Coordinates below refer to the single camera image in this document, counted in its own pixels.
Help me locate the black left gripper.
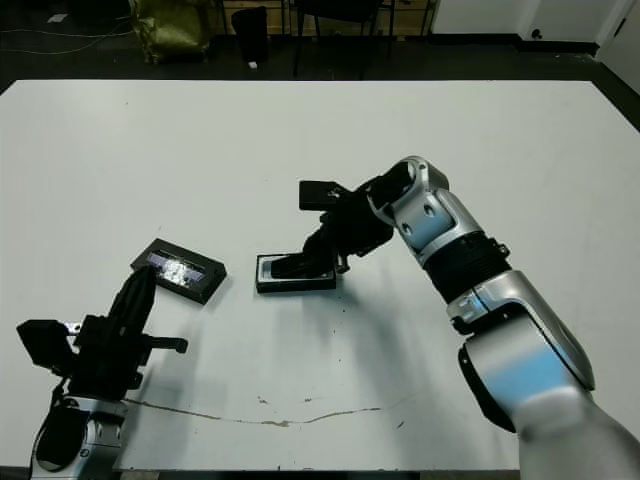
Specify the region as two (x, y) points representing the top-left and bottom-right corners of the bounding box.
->
(63, 266), (189, 402)

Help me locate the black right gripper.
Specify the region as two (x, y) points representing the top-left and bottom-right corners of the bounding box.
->
(297, 184), (396, 275)

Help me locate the black box lid with print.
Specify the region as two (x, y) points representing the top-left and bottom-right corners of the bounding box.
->
(130, 238), (229, 306)

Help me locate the black box base white insert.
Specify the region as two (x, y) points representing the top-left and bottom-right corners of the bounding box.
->
(254, 252), (338, 295)

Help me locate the black bag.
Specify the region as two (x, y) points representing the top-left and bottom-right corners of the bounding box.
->
(231, 6), (272, 65)

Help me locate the yellow-green plastic sack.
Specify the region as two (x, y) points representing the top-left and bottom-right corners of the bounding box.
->
(128, 0), (212, 65)

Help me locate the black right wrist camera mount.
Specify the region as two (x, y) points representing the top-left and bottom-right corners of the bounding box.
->
(298, 179), (347, 212)

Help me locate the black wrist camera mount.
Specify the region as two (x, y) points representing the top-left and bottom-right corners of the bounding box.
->
(16, 319), (76, 375)
(298, 179), (347, 212)

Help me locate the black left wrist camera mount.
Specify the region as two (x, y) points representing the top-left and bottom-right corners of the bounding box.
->
(16, 319), (76, 375)

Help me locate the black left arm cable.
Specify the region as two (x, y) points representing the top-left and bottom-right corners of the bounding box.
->
(29, 374), (71, 474)

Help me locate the thin white floor cable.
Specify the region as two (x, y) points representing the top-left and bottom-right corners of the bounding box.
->
(0, 18), (136, 57)

